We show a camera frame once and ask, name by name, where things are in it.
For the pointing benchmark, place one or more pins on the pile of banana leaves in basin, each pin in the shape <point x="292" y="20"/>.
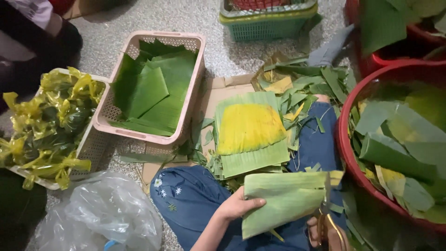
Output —
<point x="400" y="150"/>

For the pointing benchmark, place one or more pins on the blue plastic object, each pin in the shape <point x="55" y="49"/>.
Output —
<point x="109" y="245"/>

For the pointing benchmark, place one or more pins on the pink plastic basket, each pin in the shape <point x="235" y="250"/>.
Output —
<point x="193" y="90"/>

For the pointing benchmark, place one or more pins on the person's blue embroidered jeans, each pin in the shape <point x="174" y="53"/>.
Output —
<point x="195" y="198"/>

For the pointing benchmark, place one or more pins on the person's right fingers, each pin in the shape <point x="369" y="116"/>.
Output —
<point x="312" y="232"/>

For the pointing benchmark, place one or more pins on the flat brown cardboard sheet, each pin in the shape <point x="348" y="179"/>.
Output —
<point x="212" y="99"/>

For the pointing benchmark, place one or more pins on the person's right hand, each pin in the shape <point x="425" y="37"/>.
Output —
<point x="332" y="240"/>

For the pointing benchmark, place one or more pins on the stack of green plastic baskets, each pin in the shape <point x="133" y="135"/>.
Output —
<point x="264" y="26"/>

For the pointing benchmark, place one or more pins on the large red plastic basin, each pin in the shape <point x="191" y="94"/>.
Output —
<point x="343" y="146"/>

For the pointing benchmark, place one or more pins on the grey cloth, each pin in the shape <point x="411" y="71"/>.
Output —
<point x="329" y="48"/>

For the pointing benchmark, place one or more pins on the heap of banana leaf scraps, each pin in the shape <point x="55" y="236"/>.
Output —
<point x="306" y="87"/>

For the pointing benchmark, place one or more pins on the large green banana leaves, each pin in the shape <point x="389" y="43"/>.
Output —
<point x="383" y="21"/>

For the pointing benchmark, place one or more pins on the clear plastic bag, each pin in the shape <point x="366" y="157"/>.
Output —
<point x="104" y="212"/>

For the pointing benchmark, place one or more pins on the white plastic basket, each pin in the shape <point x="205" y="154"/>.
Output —
<point x="92" y="146"/>

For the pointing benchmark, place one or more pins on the stack of cut banana leaves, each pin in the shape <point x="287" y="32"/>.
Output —
<point x="256" y="160"/>

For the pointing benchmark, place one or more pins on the person's left hand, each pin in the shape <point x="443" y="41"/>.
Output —
<point x="235" y="207"/>

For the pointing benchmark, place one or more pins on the green banana leaf piece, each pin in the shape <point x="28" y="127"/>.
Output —
<point x="284" y="202"/>

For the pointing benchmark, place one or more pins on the small red plastic basin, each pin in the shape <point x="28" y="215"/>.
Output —
<point x="374" y="59"/>

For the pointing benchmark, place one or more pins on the brown cardboard box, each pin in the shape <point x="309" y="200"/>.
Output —
<point x="87" y="7"/>

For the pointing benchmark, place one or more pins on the green banana leaves lining basket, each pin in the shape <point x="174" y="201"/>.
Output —
<point x="153" y="90"/>

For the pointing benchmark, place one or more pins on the heap of yellow wrapped leaf parcels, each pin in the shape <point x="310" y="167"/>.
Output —
<point x="48" y="122"/>

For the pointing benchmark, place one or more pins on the yellowed banana leaf sheet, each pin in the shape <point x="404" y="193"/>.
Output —
<point x="249" y="127"/>

